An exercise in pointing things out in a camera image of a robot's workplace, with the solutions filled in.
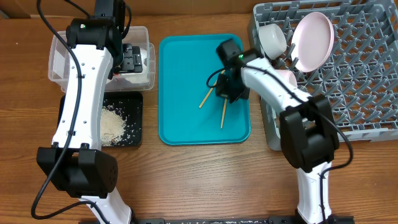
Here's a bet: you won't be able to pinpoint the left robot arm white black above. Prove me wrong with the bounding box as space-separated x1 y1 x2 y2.
36 1 137 223

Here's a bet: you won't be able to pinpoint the grey dishwasher rack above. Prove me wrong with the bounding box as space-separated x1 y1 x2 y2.
248 0 397 142

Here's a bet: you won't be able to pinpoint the large white pink plate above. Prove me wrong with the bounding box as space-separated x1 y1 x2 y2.
291 12 335 72

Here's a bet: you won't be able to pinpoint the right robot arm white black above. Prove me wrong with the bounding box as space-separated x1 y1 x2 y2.
214 39 339 223

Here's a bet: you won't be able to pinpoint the wooden chopstick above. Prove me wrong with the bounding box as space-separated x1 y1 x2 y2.
199 70 225 109
220 98 228 129

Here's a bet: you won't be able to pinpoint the crumpled white tissue paper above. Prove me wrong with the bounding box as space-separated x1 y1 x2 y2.
120 48 150 85

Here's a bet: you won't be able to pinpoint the clear plastic waste bin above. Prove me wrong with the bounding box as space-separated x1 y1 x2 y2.
48 26 156 92

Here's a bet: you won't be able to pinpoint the rice food scraps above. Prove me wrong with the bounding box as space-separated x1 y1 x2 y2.
100 106 136 146

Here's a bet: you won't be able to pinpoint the grey green ceramic bowl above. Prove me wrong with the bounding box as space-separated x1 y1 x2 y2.
258 24 287 60

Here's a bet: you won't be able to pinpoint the teal serving tray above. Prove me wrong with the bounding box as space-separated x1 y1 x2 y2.
158 34 251 146

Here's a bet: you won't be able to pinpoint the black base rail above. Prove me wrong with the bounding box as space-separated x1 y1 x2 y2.
79 215 355 224

